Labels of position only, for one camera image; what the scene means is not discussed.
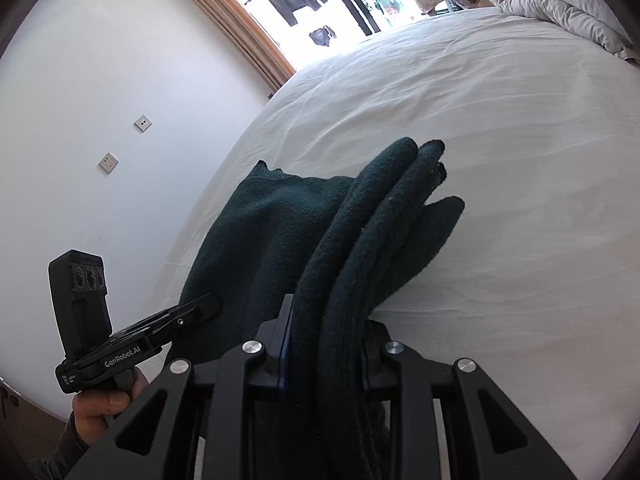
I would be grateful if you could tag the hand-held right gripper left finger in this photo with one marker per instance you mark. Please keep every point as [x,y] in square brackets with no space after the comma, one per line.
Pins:
[277,355]

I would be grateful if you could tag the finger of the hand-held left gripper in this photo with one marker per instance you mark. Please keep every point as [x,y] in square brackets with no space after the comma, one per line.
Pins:
[195,310]

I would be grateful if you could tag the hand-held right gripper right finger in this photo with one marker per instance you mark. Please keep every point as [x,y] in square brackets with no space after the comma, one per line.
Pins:
[374,360]

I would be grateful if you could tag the dark green fleece garment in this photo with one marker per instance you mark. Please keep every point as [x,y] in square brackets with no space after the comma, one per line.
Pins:
[280,230]

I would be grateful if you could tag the person's left forearm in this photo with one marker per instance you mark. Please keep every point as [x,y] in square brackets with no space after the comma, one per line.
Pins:
[60,455]

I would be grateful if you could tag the person's left hand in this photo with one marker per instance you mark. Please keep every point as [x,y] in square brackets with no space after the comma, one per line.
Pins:
[95,412]

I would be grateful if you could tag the bed with white sheet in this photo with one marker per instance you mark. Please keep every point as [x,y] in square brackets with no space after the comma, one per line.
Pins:
[500,160]

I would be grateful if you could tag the tan curtain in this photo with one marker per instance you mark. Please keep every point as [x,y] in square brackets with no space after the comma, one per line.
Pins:
[235,15]

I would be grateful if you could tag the small dark hanging garment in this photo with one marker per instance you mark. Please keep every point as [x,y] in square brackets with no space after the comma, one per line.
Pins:
[321,36]

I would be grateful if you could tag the glass sliding door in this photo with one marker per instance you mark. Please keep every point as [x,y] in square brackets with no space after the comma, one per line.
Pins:
[345,20]

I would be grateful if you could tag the folded grey duvet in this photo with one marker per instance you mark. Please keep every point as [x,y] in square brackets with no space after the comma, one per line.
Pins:
[550,0]

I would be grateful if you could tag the white wall socket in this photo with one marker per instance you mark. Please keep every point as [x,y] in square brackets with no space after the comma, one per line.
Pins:
[108,163]
[143,123]

